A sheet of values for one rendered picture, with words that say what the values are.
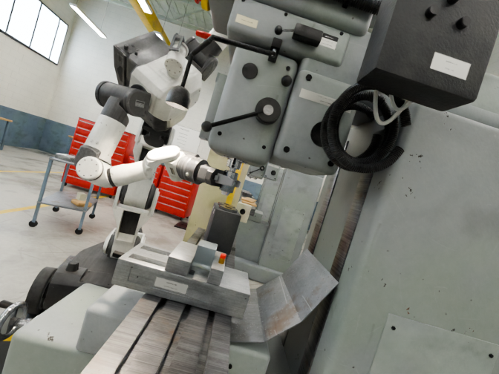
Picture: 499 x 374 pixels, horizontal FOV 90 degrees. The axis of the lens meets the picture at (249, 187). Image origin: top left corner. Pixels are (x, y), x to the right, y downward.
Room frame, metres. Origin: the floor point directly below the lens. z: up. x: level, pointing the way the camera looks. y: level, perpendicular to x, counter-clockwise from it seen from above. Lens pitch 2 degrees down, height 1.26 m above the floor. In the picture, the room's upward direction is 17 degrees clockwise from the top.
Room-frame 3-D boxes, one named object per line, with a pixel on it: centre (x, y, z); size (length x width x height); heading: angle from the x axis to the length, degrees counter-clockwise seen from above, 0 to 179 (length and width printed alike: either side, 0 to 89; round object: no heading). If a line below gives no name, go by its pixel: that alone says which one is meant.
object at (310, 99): (0.82, -0.13, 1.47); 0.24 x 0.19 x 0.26; 3
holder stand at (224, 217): (1.22, 0.07, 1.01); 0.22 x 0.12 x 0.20; 11
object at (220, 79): (0.81, 0.18, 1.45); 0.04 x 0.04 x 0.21; 3
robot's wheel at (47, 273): (1.13, 0.77, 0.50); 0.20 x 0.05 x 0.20; 19
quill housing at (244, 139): (0.81, 0.06, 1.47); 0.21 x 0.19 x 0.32; 3
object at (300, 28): (0.68, 0.00, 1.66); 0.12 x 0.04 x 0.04; 93
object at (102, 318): (0.81, 0.07, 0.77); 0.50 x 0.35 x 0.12; 93
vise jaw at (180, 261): (0.71, 0.12, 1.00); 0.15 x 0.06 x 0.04; 3
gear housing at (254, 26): (0.81, 0.03, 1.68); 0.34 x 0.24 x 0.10; 93
